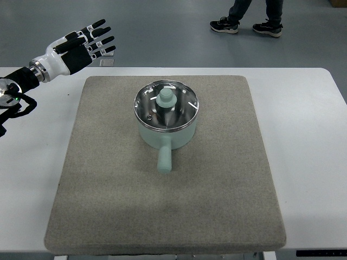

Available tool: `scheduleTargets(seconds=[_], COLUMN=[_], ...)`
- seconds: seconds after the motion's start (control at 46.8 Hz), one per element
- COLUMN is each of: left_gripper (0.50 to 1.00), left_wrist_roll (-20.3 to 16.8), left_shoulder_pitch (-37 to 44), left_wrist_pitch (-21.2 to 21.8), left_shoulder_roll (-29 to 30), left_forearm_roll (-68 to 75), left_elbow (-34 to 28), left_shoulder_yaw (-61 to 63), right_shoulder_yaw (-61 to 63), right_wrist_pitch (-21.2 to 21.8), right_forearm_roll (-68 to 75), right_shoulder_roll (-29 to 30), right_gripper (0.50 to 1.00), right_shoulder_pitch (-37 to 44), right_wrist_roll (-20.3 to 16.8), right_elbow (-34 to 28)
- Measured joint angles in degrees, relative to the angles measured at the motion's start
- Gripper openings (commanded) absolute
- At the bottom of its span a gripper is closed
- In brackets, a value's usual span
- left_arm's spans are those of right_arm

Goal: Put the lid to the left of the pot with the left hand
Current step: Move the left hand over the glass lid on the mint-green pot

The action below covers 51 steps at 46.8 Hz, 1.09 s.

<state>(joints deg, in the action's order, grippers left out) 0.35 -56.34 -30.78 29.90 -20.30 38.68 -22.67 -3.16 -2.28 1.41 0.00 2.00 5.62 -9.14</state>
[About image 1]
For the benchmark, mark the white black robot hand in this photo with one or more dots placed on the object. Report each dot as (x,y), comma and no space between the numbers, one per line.
(73,52)

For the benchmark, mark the glass lid with green knob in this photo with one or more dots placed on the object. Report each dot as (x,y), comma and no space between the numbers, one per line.
(166,106)

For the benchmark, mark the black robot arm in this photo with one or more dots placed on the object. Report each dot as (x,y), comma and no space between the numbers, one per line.
(14,100)

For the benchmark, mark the metal floor plate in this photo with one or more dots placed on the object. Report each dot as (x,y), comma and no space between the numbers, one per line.
(106,62)

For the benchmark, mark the mint green saucepan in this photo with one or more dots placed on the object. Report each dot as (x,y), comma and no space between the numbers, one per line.
(166,142)

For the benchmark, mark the person's left black sneaker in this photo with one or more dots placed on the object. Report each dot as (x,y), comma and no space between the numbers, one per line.
(223,25)

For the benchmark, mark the person's black sneaker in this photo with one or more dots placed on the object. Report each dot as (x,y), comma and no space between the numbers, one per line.
(267,29)
(223,25)

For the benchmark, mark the person's right black sneaker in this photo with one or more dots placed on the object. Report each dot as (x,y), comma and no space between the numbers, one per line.
(267,29)

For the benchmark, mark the person's dark trouser legs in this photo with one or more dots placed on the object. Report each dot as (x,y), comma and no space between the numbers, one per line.
(271,9)

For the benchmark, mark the grey felt mat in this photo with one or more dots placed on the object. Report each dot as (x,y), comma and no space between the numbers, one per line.
(219,197)

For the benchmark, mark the cardboard box corner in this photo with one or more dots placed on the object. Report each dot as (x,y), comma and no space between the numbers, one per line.
(338,3)

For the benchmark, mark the black panel under table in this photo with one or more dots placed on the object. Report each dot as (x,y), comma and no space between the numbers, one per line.
(321,253)

